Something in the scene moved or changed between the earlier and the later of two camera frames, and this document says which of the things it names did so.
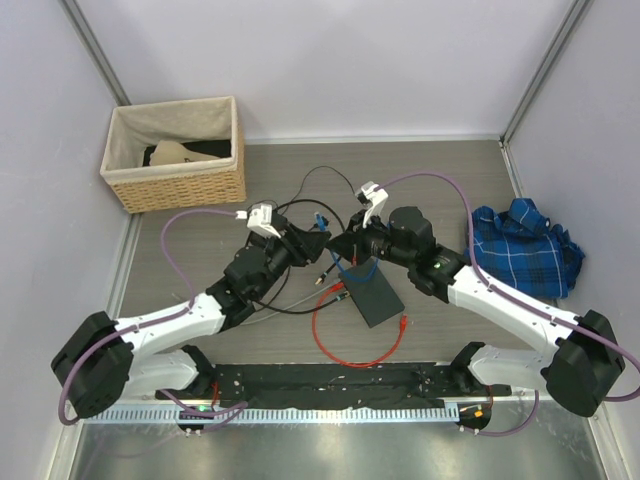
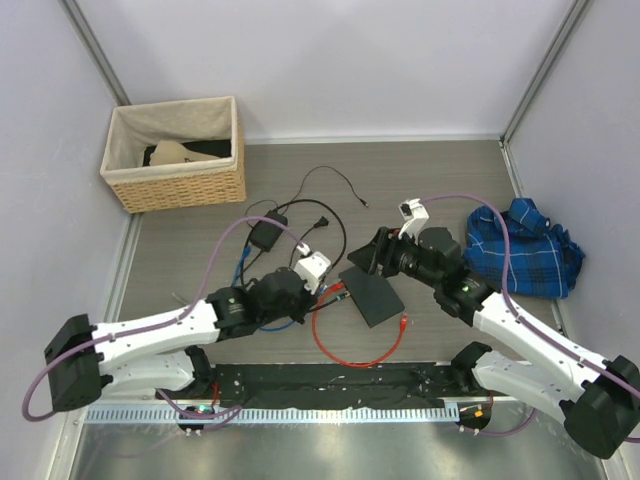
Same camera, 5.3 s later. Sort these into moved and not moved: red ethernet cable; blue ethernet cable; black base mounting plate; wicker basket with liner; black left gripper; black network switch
Moved: black left gripper; blue ethernet cable
Not moved: wicker basket with liner; black network switch; red ethernet cable; black base mounting plate
